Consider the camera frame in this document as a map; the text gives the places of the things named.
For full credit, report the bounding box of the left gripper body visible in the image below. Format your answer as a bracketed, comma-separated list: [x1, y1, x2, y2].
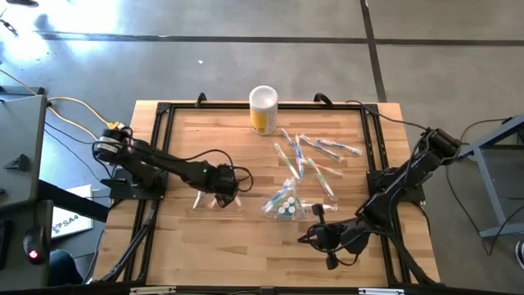
[206, 164, 241, 197]

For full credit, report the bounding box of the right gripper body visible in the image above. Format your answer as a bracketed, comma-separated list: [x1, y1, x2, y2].
[312, 203, 353, 270]

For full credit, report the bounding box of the clear plastic zip bag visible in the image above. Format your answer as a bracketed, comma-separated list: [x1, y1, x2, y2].
[260, 177, 309, 223]

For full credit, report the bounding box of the green toothbrush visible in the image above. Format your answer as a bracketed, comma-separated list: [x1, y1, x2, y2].
[305, 157, 337, 202]
[273, 142, 300, 181]
[269, 178, 299, 208]

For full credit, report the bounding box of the orange toothbrush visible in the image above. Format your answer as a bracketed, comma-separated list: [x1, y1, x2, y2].
[301, 158, 345, 178]

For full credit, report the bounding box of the white yellow wipes canister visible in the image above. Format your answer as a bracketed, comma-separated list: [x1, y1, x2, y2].
[248, 84, 279, 136]

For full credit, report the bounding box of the black metal bar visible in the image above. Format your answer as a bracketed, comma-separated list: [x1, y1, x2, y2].
[38, 179, 111, 225]

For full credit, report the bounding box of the white printed sign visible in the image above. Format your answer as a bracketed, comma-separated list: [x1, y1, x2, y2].
[51, 184, 95, 240]

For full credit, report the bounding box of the person's leg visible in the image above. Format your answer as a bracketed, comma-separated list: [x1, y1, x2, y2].
[47, 249, 84, 287]

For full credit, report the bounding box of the black computer mouse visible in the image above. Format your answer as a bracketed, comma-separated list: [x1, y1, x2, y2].
[22, 225, 51, 266]

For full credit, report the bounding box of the blue-grey metal table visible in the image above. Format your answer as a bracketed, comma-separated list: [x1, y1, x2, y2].
[458, 112, 524, 242]

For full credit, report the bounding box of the grey desk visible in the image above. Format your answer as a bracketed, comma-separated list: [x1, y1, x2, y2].
[0, 84, 55, 290]

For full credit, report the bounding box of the black chair base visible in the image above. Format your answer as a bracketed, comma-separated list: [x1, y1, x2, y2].
[0, 0, 40, 37]

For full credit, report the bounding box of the silver metal bracket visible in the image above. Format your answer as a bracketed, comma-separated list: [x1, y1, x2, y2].
[129, 286, 178, 295]
[358, 287, 407, 295]

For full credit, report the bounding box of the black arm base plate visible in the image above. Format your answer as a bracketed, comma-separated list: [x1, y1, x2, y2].
[100, 177, 169, 202]
[365, 169, 434, 205]

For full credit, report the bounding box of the yellow cable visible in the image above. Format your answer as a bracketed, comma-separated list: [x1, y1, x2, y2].
[48, 106, 102, 140]
[0, 68, 120, 128]

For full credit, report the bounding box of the black plastic bracket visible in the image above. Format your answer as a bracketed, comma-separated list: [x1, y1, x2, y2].
[2, 153, 30, 171]

